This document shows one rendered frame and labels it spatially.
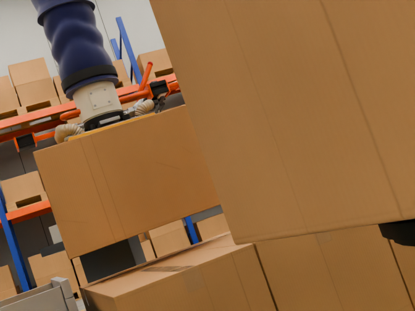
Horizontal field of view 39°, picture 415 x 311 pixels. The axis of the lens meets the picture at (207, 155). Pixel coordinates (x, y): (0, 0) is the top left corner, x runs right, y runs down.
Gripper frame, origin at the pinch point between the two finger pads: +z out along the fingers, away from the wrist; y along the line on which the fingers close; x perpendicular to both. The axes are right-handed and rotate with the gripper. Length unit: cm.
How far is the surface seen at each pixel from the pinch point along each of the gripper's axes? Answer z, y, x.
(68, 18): 9.2, -34.3, 28.7
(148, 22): -824, -326, -283
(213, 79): 170, 39, 48
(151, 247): -701, 84, -121
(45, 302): 34, 63, 69
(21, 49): -836, -332, -37
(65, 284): 34, 60, 62
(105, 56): 7.7, -16.9, 19.4
